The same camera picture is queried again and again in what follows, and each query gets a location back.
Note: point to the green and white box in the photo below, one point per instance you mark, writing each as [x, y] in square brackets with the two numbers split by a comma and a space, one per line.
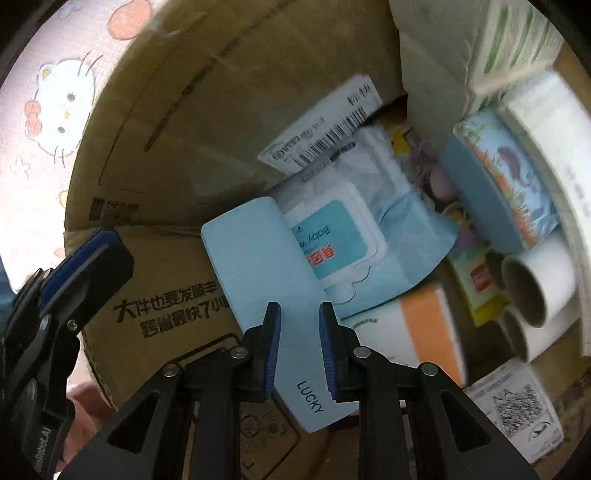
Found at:
[512, 37]

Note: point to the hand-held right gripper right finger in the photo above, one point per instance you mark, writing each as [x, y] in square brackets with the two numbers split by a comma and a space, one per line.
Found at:
[328, 353]

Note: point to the blue round box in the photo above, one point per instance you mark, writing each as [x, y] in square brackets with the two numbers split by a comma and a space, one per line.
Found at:
[503, 184]

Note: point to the light blue case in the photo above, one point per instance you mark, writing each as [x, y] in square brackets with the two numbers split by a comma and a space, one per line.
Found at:
[258, 267]

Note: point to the white patterned label sheet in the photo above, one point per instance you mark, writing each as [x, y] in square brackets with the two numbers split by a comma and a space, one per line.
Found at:
[517, 406]

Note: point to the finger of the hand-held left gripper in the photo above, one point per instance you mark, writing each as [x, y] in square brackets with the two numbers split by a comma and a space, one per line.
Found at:
[92, 258]

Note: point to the cartoon cat printed blanket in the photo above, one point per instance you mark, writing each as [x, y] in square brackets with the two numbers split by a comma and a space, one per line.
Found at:
[51, 129]

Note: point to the orange and white box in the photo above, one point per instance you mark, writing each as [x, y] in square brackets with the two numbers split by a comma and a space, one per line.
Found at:
[425, 332]

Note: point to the person's left hand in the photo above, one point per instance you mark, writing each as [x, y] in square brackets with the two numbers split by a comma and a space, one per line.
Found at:
[85, 415]

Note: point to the white shipping label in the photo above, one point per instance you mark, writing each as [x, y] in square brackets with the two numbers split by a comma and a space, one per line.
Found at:
[318, 124]

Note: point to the large white paper roll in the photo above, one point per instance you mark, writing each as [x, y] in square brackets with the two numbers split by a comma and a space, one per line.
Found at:
[554, 138]

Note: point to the yellow colourful printed packet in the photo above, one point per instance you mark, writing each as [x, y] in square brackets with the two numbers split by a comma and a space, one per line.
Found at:
[480, 281]

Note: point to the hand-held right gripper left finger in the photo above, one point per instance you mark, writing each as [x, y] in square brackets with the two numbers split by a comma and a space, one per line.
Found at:
[272, 353]

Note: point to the baby wipes pack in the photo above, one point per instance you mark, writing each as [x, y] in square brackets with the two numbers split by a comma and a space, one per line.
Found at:
[337, 230]

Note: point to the cardboard box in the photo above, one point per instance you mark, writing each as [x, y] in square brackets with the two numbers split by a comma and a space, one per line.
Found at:
[207, 138]

